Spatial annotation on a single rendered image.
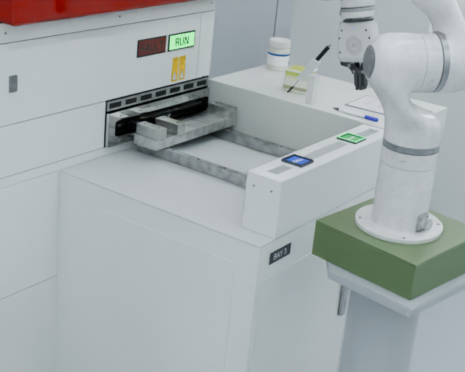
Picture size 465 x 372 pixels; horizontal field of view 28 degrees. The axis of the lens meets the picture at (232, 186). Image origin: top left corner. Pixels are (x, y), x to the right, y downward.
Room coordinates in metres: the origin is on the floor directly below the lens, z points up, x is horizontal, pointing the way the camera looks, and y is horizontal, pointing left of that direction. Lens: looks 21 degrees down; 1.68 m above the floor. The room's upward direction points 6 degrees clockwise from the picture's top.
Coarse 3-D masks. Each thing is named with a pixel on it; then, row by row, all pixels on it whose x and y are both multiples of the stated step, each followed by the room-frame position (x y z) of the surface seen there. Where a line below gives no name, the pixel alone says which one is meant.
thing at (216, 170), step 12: (156, 156) 2.38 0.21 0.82; (168, 156) 2.36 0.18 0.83; (180, 156) 2.33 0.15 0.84; (192, 156) 2.33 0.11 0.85; (192, 168) 2.31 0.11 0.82; (204, 168) 2.29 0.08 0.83; (216, 168) 2.27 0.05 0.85; (228, 168) 2.26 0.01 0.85; (228, 180) 2.24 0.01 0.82; (240, 180) 2.22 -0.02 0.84
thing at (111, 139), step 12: (168, 96) 2.56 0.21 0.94; (180, 96) 2.59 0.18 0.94; (192, 96) 2.64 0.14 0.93; (204, 96) 2.69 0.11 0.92; (120, 108) 2.40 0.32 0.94; (132, 108) 2.42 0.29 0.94; (144, 108) 2.46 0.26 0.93; (156, 108) 2.50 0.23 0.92; (204, 108) 2.70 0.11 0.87; (108, 120) 2.34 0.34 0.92; (108, 132) 2.34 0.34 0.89; (132, 132) 2.42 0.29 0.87; (108, 144) 2.34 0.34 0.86
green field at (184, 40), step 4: (188, 32) 2.62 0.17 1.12; (192, 32) 2.63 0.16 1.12; (172, 36) 2.56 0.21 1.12; (176, 36) 2.57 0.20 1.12; (180, 36) 2.59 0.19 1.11; (184, 36) 2.60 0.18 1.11; (188, 36) 2.62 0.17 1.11; (192, 36) 2.63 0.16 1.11; (172, 40) 2.56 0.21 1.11; (176, 40) 2.57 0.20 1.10; (180, 40) 2.59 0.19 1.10; (184, 40) 2.60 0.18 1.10; (188, 40) 2.62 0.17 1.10; (192, 40) 2.63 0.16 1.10; (172, 44) 2.56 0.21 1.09; (176, 44) 2.57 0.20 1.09; (180, 44) 2.59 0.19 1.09; (184, 44) 2.60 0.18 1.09; (188, 44) 2.62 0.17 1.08; (192, 44) 2.63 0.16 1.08; (172, 48) 2.56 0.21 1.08; (176, 48) 2.58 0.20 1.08
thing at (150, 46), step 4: (148, 40) 2.47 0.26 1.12; (152, 40) 2.49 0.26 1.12; (156, 40) 2.50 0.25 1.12; (160, 40) 2.51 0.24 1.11; (164, 40) 2.53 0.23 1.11; (140, 44) 2.45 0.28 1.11; (144, 44) 2.46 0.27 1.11; (148, 44) 2.47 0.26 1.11; (152, 44) 2.49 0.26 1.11; (156, 44) 2.50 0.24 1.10; (160, 44) 2.52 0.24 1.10; (164, 44) 2.53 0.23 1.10; (140, 48) 2.45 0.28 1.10; (144, 48) 2.46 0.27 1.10; (148, 48) 2.47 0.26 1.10; (152, 48) 2.49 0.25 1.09; (156, 48) 2.50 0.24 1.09; (160, 48) 2.52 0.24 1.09; (164, 48) 2.53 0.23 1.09; (140, 52) 2.45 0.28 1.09; (144, 52) 2.46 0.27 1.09; (148, 52) 2.48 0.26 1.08; (152, 52) 2.49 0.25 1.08
